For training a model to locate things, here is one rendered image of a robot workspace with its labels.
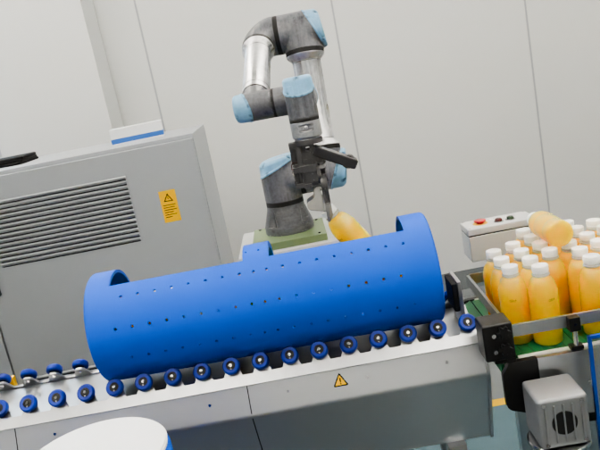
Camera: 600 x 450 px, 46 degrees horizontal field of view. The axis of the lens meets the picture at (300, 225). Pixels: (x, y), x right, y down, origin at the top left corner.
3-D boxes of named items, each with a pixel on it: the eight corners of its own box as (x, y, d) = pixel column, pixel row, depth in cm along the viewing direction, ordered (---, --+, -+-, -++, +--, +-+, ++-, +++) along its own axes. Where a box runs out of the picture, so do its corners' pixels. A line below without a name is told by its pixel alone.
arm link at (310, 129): (319, 117, 179) (320, 119, 171) (322, 135, 180) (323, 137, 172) (289, 122, 179) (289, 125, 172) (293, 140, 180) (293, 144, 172)
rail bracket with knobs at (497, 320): (478, 353, 174) (471, 313, 171) (506, 347, 174) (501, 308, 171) (488, 370, 164) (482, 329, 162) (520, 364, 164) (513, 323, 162)
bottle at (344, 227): (377, 256, 189) (329, 206, 185) (393, 251, 183) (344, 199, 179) (363, 275, 185) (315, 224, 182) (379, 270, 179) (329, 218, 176)
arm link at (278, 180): (267, 197, 225) (258, 155, 222) (309, 190, 223) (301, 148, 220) (262, 205, 213) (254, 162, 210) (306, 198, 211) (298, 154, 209)
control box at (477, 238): (463, 254, 219) (459, 221, 217) (529, 241, 218) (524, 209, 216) (471, 262, 209) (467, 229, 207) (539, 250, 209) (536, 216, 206)
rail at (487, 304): (467, 285, 207) (466, 275, 206) (470, 284, 207) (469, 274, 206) (508, 337, 168) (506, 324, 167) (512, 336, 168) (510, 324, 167)
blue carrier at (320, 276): (128, 354, 204) (103, 260, 198) (429, 297, 202) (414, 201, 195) (103, 402, 177) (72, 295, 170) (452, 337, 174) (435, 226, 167)
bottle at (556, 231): (554, 216, 177) (529, 203, 195) (542, 242, 178) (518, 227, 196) (579, 226, 177) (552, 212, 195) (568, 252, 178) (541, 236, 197)
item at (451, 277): (449, 315, 193) (443, 271, 190) (458, 313, 193) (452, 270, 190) (458, 329, 183) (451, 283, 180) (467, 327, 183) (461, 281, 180)
